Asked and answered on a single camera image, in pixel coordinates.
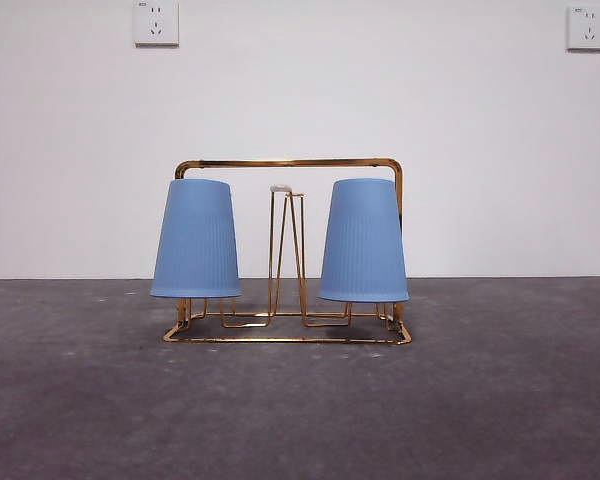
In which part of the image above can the blue ribbed cup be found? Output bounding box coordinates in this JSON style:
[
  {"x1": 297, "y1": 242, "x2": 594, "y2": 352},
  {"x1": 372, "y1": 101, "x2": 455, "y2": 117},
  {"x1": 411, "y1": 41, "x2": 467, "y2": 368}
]
[
  {"x1": 149, "y1": 178, "x2": 243, "y2": 300},
  {"x1": 317, "y1": 177, "x2": 410, "y2": 303}
]

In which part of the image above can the gold wire cup rack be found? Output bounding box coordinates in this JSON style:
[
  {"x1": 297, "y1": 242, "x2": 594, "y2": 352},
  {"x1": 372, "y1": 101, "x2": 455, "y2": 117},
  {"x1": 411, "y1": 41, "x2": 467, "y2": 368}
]
[{"x1": 162, "y1": 157, "x2": 413, "y2": 345}]

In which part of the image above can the white wall socket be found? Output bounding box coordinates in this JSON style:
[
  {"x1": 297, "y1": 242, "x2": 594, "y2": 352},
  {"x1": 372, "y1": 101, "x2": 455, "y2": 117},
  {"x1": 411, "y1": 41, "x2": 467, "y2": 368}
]
[
  {"x1": 133, "y1": 0, "x2": 180, "y2": 49},
  {"x1": 566, "y1": 4, "x2": 600, "y2": 52}
]

